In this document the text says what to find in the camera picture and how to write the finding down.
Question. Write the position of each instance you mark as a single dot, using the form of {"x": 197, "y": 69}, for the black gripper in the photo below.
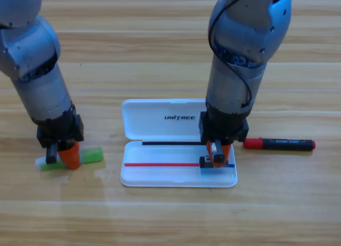
{"x": 61, "y": 129}
{"x": 223, "y": 126}

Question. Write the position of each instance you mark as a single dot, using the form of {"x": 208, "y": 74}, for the dark blue eraser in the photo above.
{"x": 205, "y": 162}

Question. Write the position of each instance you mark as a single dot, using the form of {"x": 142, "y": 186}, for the green glue stick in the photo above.
{"x": 93, "y": 154}

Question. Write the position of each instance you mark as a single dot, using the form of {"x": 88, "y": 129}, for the black marker with red cap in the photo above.
{"x": 282, "y": 144}

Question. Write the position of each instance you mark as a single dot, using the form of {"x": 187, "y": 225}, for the white plastic pencil case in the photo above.
{"x": 160, "y": 123}

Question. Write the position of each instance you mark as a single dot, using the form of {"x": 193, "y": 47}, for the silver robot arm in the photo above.
{"x": 40, "y": 91}
{"x": 234, "y": 83}

